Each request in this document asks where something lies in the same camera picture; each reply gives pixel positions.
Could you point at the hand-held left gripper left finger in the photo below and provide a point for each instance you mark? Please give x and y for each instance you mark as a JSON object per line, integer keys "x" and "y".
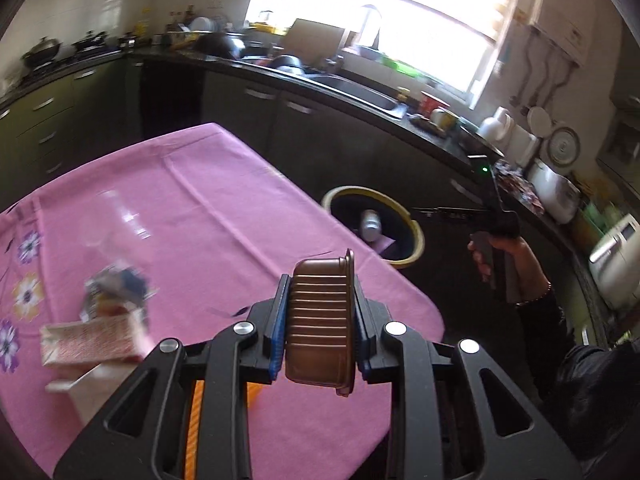
{"x": 277, "y": 330}

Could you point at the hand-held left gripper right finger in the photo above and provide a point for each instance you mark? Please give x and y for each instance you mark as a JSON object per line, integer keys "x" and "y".
{"x": 363, "y": 365}

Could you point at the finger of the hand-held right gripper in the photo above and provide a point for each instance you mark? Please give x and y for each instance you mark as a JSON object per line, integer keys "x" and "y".
{"x": 425, "y": 214}

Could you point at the yellow rimmed trash bin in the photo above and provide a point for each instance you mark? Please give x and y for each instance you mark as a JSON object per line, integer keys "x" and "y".
{"x": 418, "y": 240}

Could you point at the brown plastic tray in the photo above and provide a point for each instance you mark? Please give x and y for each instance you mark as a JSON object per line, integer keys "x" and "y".
{"x": 317, "y": 320}

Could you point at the orange waffle cloth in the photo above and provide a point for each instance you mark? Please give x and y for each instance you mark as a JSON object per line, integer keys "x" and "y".
{"x": 194, "y": 430}

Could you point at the blue and white carton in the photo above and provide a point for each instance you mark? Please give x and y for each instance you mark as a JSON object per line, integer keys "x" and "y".
{"x": 120, "y": 280}

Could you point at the snack wrapper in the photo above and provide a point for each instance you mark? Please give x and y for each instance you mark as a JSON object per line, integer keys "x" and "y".
{"x": 102, "y": 307}

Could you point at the red and white milk carton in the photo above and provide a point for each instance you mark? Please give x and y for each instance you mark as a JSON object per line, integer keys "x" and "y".
{"x": 90, "y": 342}

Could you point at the clear plastic bottle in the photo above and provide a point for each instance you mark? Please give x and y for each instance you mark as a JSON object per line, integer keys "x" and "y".
{"x": 117, "y": 215}

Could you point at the person's right forearm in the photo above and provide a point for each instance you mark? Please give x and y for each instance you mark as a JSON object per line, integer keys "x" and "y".
{"x": 545, "y": 330}

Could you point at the person's right hand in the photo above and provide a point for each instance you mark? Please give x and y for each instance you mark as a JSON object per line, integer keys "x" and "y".
{"x": 525, "y": 265}

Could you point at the colourful snack packets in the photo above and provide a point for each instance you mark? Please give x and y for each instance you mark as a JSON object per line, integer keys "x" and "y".
{"x": 517, "y": 185}

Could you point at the white rice cooker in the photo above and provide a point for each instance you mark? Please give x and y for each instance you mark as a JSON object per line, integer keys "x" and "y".
{"x": 552, "y": 187}

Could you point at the white detergent jug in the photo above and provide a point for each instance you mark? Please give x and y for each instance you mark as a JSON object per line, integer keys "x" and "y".
{"x": 495, "y": 127}

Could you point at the round pot lid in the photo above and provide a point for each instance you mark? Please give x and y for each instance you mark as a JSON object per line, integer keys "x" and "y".
{"x": 562, "y": 146}

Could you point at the white mug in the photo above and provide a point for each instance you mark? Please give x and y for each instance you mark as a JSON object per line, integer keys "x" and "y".
{"x": 445, "y": 120}

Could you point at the red cup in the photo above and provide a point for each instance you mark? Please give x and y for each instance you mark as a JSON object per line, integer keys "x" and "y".
{"x": 430, "y": 105}

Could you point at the white kitchen appliance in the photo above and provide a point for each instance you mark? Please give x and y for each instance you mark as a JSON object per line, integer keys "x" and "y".
{"x": 615, "y": 260}

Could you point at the pink floral tablecloth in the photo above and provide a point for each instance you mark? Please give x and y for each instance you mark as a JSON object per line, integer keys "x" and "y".
{"x": 200, "y": 220}

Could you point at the steel kitchen sink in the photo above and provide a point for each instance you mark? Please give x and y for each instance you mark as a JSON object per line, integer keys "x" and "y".
{"x": 360, "y": 92}

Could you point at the green plastic containers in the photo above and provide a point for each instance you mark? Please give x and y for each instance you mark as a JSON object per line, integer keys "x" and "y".
{"x": 400, "y": 64}

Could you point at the black cooking pot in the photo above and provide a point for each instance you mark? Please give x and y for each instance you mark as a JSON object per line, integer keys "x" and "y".
{"x": 289, "y": 64}

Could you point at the white water heater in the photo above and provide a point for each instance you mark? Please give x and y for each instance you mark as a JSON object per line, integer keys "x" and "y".
{"x": 565, "y": 15}

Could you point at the brown cardboard sheet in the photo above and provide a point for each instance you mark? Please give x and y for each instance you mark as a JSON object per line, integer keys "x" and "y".
{"x": 312, "y": 37}

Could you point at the large black wok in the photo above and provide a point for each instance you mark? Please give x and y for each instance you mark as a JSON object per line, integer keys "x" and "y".
{"x": 220, "y": 45}

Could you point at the dish rack with plates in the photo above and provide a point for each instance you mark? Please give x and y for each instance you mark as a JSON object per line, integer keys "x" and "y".
{"x": 202, "y": 27}

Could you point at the green base cabinet unit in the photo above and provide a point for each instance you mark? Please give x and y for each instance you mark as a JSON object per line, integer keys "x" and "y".
{"x": 50, "y": 120}

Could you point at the row of sauce bottles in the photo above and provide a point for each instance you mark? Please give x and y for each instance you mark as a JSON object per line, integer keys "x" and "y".
{"x": 181, "y": 20}

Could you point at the small lidded pot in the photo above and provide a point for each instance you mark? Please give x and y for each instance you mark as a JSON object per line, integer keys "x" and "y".
{"x": 129, "y": 41}

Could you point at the yellow oil bottle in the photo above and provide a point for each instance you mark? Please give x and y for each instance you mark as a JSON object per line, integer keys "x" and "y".
{"x": 142, "y": 30}

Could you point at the black gas stove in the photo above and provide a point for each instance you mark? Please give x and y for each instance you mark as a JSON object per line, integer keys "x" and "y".
{"x": 75, "y": 57}

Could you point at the black lidded frying pan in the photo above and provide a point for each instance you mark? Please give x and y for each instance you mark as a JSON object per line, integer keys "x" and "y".
{"x": 90, "y": 41}

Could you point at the black lidded wok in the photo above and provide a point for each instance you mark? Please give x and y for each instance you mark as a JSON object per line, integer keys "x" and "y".
{"x": 44, "y": 52}

